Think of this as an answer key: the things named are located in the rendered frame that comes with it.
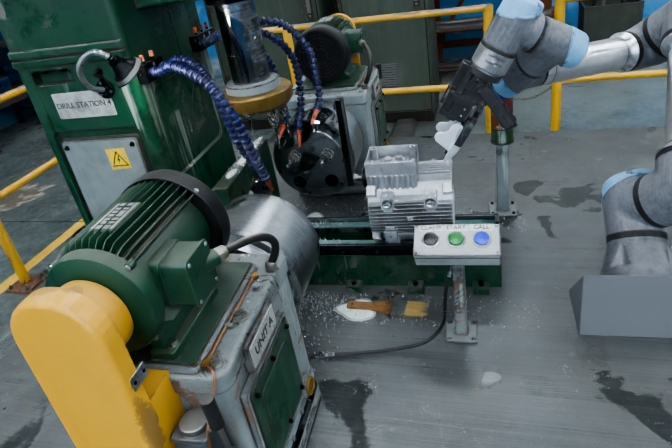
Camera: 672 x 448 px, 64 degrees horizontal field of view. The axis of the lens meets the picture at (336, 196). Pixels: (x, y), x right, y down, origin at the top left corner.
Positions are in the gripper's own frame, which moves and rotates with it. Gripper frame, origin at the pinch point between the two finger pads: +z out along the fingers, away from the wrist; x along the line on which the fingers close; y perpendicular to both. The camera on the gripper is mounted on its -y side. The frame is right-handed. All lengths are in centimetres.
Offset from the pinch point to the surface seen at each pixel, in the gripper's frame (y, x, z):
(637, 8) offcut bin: -166, -450, -14
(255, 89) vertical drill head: 46.1, -0.1, 5.3
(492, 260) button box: -13.9, 21.3, 7.9
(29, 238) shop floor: 200, -146, 250
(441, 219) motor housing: -5.4, 2.4, 15.0
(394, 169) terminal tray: 9.4, -0.9, 9.8
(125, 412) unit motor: 33, 74, 17
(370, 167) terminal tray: 14.7, -0.7, 11.8
